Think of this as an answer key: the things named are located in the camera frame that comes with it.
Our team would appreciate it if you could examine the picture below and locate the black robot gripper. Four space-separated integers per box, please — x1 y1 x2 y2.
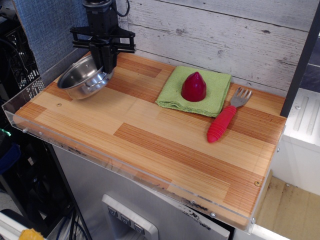
70 4 136 73

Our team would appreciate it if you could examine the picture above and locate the stainless steel pot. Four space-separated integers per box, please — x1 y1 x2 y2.
57 55 114 100

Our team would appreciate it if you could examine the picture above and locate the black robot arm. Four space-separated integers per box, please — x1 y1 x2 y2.
70 0 136 74

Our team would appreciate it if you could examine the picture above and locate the green folded towel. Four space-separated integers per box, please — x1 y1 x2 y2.
156 66 232 117

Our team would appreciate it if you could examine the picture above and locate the blue fabric panel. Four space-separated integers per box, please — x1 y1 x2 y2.
13 0 88 75

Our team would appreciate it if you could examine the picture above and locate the clear acrylic table guard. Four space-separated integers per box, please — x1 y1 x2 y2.
5 53 285 231

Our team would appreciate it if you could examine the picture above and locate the black plastic crate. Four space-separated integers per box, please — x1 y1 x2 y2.
3 26 40 90

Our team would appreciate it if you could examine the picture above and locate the red plastic strawberry toy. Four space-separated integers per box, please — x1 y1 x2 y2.
181 71 207 102

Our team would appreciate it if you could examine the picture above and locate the silver toy fridge cabinet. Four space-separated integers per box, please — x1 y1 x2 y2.
53 146 235 240

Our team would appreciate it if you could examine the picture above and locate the yellow object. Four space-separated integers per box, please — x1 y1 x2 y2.
18 228 44 240

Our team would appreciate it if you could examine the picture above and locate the white plastic block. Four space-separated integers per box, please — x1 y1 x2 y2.
270 88 320 195

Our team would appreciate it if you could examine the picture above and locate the dark grey left post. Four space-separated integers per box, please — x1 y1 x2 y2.
109 0 119 32

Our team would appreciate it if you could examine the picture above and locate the dark grey post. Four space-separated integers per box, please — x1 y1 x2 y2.
280 3 320 118
109 0 119 32

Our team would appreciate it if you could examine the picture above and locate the fork with red handle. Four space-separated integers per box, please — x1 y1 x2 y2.
206 87 252 143

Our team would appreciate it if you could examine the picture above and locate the dark grey right post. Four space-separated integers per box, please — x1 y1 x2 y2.
280 3 320 118

